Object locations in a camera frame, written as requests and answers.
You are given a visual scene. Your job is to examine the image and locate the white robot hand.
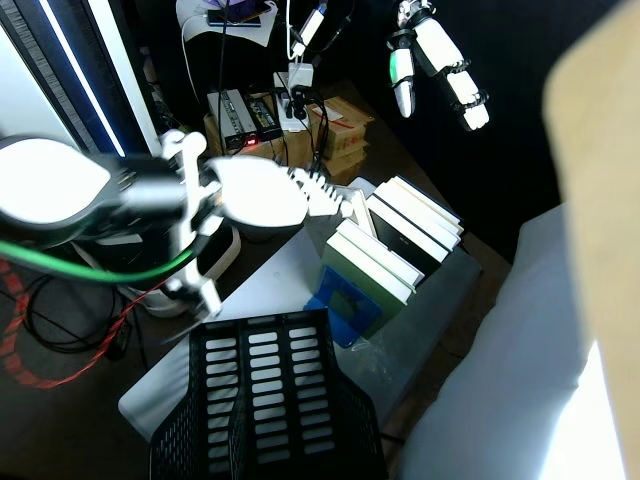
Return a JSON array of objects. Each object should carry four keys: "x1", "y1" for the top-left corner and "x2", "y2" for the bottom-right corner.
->
[
  {"x1": 205, "y1": 154, "x2": 370, "y2": 239},
  {"x1": 387, "y1": 16, "x2": 492, "y2": 133}
]

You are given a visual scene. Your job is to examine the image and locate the large cardboard box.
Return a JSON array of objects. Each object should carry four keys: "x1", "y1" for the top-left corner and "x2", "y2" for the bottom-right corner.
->
[{"x1": 202, "y1": 112, "x2": 326, "y2": 174}]

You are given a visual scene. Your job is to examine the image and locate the black device with red light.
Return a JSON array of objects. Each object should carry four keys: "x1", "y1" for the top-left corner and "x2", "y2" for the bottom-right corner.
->
[{"x1": 243, "y1": 92, "x2": 284, "y2": 150}]

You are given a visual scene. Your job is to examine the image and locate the silver power supply box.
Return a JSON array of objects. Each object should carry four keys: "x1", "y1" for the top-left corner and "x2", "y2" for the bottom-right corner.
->
[{"x1": 207, "y1": 88, "x2": 254, "y2": 149}]

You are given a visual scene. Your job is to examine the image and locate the white power strip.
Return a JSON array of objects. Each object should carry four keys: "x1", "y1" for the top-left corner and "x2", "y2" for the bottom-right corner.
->
[{"x1": 273, "y1": 69, "x2": 316, "y2": 134}]

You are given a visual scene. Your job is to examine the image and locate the small plain cardboard box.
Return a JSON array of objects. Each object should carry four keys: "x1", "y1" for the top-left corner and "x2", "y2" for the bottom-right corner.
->
[{"x1": 319, "y1": 142, "x2": 371, "y2": 186}]

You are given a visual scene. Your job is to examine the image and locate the small cardboard box red label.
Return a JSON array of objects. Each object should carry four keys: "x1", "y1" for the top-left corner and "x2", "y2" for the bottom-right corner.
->
[{"x1": 307, "y1": 97, "x2": 375, "y2": 161}]

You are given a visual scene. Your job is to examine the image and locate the pale green book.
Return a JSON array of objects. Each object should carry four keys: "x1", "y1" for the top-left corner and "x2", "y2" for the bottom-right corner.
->
[{"x1": 318, "y1": 232, "x2": 416, "y2": 306}]

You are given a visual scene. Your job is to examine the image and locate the white rounded floor unit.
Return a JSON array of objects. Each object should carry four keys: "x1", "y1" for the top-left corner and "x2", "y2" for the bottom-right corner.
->
[{"x1": 74, "y1": 219, "x2": 242, "y2": 319}]

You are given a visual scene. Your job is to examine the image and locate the plain cream book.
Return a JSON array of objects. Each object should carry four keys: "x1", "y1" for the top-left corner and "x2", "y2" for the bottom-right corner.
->
[{"x1": 384, "y1": 180, "x2": 464, "y2": 236}]

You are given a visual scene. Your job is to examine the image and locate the white curved plastic shell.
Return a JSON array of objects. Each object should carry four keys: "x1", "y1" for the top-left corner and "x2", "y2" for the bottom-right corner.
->
[{"x1": 175, "y1": 0, "x2": 276, "y2": 49}]

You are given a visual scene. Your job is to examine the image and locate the smartphone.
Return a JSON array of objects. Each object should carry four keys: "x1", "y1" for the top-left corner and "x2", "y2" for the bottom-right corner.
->
[{"x1": 207, "y1": 8, "x2": 264, "y2": 27}]

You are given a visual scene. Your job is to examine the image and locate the tan board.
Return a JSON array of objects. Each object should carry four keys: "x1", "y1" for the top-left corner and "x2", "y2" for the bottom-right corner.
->
[{"x1": 543, "y1": 0, "x2": 640, "y2": 480}]

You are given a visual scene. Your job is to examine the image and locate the black adapter box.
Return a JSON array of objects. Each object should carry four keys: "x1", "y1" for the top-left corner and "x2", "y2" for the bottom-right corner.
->
[{"x1": 107, "y1": 324, "x2": 132, "y2": 362}]

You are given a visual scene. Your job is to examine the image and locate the white column with black strip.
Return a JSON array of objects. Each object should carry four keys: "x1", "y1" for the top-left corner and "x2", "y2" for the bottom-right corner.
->
[{"x1": 0, "y1": 0, "x2": 174, "y2": 161}]

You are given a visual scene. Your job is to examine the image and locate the black plastic file holder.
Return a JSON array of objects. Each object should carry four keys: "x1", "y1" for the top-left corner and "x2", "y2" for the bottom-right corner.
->
[{"x1": 149, "y1": 307, "x2": 389, "y2": 480}]

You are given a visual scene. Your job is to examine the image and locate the white backdrop sheet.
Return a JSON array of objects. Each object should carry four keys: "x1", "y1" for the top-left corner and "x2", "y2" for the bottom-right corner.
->
[{"x1": 397, "y1": 199, "x2": 631, "y2": 480}]

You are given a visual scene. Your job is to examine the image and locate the white cable adapter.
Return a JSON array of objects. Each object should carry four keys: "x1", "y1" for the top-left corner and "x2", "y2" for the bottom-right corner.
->
[{"x1": 290, "y1": 4, "x2": 327, "y2": 60}]

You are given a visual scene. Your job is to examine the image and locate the red cable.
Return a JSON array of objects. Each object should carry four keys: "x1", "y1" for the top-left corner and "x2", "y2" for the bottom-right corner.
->
[{"x1": 0, "y1": 259, "x2": 169, "y2": 391}]

